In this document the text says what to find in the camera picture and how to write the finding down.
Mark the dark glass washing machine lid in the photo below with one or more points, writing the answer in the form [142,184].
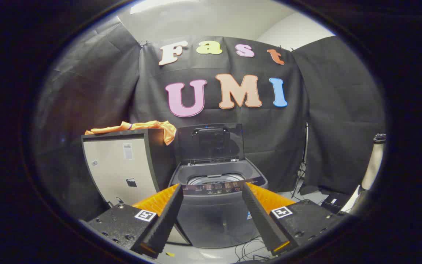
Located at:
[211,146]

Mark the black box with white label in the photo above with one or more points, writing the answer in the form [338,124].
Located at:
[333,203]

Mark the orange clothes garment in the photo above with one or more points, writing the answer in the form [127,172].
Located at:
[148,126]

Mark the grey washing machine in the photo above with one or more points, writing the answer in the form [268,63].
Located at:
[214,220]

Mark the black backdrop cloth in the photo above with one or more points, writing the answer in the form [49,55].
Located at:
[269,124]

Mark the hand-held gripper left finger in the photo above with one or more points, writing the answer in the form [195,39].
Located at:
[167,220]

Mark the grey cabinet with dark top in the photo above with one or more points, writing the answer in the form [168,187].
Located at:
[119,172]

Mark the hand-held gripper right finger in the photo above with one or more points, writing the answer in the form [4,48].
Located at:
[260,220]

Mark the black light stand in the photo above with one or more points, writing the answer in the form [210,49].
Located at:
[302,172]

